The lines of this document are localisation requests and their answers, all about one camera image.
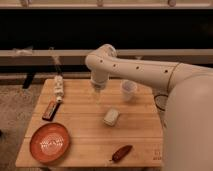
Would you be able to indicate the translucent ceramic cup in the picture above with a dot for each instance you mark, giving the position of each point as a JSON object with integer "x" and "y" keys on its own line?
{"x": 128, "y": 89}

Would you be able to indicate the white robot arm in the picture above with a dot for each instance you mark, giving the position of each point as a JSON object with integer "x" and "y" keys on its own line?
{"x": 187, "y": 122}

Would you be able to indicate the orange ceramic bowl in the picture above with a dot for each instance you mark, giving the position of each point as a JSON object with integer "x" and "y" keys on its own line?
{"x": 49, "y": 142}

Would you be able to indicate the white sponge block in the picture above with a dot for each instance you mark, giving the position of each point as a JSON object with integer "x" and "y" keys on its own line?
{"x": 111, "y": 117}

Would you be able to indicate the white power strip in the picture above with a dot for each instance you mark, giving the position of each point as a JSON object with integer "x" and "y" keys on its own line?
{"x": 58, "y": 88}

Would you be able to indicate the wooden cutting board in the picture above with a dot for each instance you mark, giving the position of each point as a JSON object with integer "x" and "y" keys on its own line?
{"x": 93, "y": 142}

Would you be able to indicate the brown chocolate bar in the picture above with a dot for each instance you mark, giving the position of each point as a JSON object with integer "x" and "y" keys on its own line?
{"x": 50, "y": 111}

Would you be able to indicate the red chili pepper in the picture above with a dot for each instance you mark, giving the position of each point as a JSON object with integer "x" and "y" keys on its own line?
{"x": 121, "y": 152}

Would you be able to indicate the white rail frame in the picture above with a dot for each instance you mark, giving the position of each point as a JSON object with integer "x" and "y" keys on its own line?
{"x": 41, "y": 61}

